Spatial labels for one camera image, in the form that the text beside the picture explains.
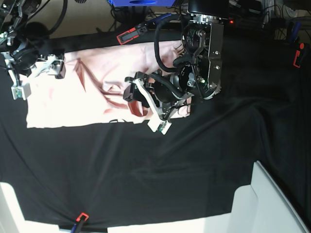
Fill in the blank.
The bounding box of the white box left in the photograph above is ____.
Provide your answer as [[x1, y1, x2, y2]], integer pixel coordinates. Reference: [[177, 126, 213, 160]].
[[0, 182, 32, 233]]

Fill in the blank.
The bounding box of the orange black clamp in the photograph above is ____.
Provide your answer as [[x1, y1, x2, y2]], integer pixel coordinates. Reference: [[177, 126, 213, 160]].
[[116, 13, 172, 45], [287, 22, 305, 68]]

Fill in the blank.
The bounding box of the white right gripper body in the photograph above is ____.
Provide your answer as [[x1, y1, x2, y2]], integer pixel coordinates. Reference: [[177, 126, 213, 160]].
[[4, 48, 65, 100]]

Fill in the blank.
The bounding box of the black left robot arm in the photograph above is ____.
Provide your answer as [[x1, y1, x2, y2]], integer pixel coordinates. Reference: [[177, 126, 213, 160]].
[[123, 0, 229, 134]]

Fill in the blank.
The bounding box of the black power strip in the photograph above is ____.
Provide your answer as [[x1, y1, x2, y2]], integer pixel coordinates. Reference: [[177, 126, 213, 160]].
[[225, 15, 262, 29]]

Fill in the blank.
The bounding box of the black table cloth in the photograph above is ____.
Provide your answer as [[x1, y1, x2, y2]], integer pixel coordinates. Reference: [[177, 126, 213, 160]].
[[0, 33, 311, 229]]

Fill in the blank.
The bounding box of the white box right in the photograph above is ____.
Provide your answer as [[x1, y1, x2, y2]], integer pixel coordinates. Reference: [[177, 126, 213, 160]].
[[227, 161, 311, 233]]

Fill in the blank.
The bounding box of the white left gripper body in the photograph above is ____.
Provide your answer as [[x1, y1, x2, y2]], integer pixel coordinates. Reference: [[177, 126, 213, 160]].
[[124, 69, 193, 134]]

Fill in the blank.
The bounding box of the orange black clamp right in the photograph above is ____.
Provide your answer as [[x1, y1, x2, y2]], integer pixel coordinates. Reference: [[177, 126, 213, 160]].
[[287, 22, 305, 68]]

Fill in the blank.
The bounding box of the blue plastic box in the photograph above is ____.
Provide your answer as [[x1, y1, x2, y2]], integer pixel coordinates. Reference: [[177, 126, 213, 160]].
[[108, 0, 175, 7]]

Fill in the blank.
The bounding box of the orange black clamp top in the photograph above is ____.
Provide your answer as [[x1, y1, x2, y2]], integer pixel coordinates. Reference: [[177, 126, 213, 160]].
[[116, 13, 172, 45]]

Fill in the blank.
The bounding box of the pink T-shirt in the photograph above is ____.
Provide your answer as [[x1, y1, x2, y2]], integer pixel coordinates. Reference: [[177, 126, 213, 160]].
[[18, 40, 195, 129]]

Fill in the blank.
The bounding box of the white box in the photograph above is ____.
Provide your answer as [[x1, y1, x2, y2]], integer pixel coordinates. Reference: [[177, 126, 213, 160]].
[[227, 161, 311, 233], [0, 182, 32, 233]]

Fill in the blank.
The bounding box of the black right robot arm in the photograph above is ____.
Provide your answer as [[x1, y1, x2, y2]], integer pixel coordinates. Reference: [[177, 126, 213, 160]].
[[0, 0, 68, 100]]

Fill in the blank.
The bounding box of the blue clamp bottom edge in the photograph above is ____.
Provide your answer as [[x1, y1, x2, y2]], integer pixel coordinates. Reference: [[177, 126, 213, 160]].
[[70, 212, 89, 233]]

